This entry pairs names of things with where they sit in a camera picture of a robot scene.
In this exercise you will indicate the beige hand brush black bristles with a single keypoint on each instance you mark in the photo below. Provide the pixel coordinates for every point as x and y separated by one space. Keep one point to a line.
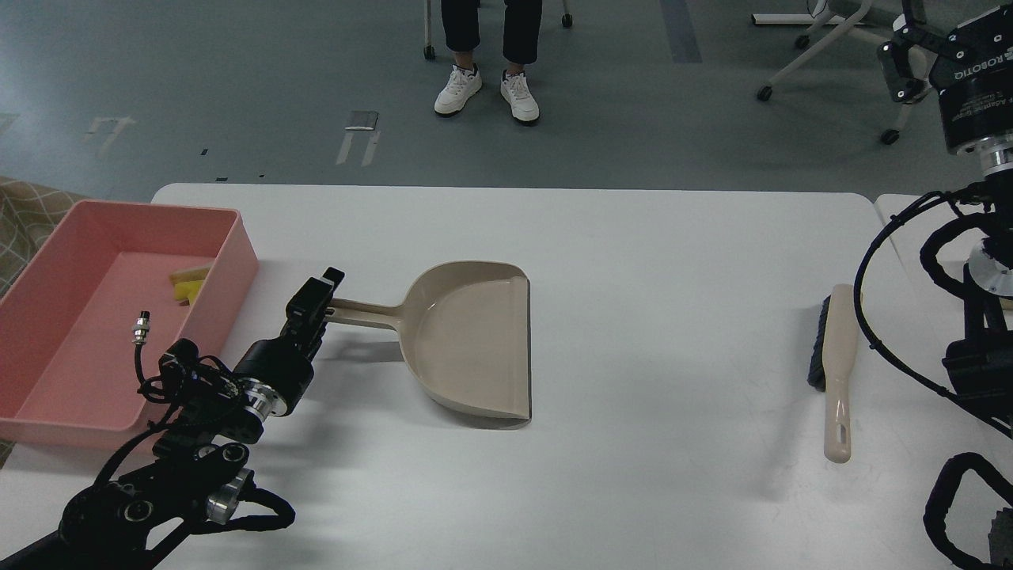
831 366

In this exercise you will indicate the beige patterned cloth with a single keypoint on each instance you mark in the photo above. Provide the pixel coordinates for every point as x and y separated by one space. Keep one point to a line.
30 213

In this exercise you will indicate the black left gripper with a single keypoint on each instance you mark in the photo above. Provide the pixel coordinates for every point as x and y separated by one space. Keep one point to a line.
274 373

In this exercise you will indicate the pink plastic bin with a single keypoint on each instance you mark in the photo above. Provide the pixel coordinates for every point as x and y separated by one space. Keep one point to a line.
67 356

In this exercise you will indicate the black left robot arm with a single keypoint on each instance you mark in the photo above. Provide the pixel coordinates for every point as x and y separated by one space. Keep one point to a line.
188 472

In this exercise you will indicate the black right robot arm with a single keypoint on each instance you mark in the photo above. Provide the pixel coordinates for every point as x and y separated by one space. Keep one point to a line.
969 256

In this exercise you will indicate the beige plastic dustpan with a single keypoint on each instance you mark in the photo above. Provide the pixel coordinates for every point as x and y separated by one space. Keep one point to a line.
463 331

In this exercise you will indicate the yellow green sponge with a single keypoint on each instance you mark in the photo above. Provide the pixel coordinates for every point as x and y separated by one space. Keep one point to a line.
187 283

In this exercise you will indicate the white rolling chair frame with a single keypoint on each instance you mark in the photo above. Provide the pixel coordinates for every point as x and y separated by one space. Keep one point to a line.
831 27

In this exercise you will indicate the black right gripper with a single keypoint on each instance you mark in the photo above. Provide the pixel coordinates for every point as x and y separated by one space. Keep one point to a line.
973 75

